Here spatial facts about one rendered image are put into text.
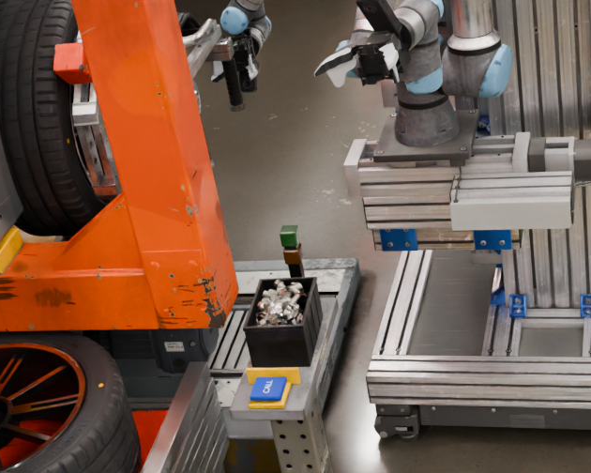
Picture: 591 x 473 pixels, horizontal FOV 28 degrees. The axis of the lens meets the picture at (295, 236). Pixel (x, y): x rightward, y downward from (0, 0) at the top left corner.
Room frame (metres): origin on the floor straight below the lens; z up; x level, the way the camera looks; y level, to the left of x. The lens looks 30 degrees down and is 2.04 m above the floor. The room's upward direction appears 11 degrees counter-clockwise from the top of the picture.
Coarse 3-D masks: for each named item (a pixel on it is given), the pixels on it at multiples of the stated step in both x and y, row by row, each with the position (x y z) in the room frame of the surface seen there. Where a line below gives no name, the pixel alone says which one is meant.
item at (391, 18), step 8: (360, 0) 2.03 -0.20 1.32; (368, 0) 2.02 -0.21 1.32; (376, 0) 2.02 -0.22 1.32; (384, 0) 2.03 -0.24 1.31; (360, 8) 2.04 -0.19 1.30; (368, 8) 2.03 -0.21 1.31; (376, 8) 2.03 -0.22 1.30; (384, 8) 2.03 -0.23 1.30; (368, 16) 2.05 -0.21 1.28; (376, 16) 2.04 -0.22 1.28; (384, 16) 2.03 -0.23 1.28; (392, 16) 2.05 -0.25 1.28; (376, 24) 2.06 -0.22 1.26; (384, 24) 2.05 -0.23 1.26; (392, 24) 2.04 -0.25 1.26; (400, 24) 2.06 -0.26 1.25; (392, 32) 2.05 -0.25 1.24; (400, 32) 2.06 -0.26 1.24
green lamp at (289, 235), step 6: (282, 228) 2.43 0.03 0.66; (288, 228) 2.43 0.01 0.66; (294, 228) 2.42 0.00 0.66; (282, 234) 2.41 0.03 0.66; (288, 234) 2.41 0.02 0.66; (294, 234) 2.40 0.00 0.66; (282, 240) 2.41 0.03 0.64; (288, 240) 2.41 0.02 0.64; (294, 240) 2.40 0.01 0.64; (282, 246) 2.41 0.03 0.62; (288, 246) 2.41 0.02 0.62; (294, 246) 2.41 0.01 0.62
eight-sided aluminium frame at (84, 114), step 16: (80, 96) 2.66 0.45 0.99; (96, 96) 2.65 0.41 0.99; (80, 112) 2.63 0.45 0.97; (96, 112) 2.62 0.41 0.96; (80, 128) 2.63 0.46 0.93; (96, 128) 2.62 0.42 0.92; (96, 160) 2.66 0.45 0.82; (112, 160) 2.64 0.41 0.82; (96, 176) 2.63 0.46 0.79; (112, 176) 2.62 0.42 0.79; (96, 192) 2.63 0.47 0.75; (112, 192) 2.62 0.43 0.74
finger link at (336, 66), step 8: (336, 56) 2.01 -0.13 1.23; (344, 56) 2.00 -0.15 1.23; (352, 56) 2.01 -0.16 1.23; (328, 64) 1.99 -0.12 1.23; (336, 64) 2.00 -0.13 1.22; (344, 64) 2.01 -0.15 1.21; (352, 64) 2.02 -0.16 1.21; (320, 72) 1.98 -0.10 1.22; (328, 72) 2.00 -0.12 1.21; (336, 72) 2.01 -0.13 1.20; (344, 72) 2.01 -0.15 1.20; (336, 80) 2.00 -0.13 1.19; (344, 80) 2.01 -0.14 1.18
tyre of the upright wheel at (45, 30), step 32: (0, 0) 2.94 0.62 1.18; (32, 0) 2.89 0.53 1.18; (64, 0) 2.85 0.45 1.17; (0, 32) 2.80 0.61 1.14; (32, 32) 2.77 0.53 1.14; (64, 32) 2.76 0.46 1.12; (0, 64) 2.73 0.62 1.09; (32, 64) 2.70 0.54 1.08; (0, 96) 2.68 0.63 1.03; (32, 96) 2.65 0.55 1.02; (64, 96) 2.67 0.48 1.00; (0, 128) 2.65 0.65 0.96; (32, 128) 2.62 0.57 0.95; (64, 128) 2.63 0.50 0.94; (32, 160) 2.61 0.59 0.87; (64, 160) 2.60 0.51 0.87; (32, 192) 2.62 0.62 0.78; (64, 192) 2.60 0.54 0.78; (32, 224) 2.69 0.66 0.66; (64, 224) 2.67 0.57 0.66
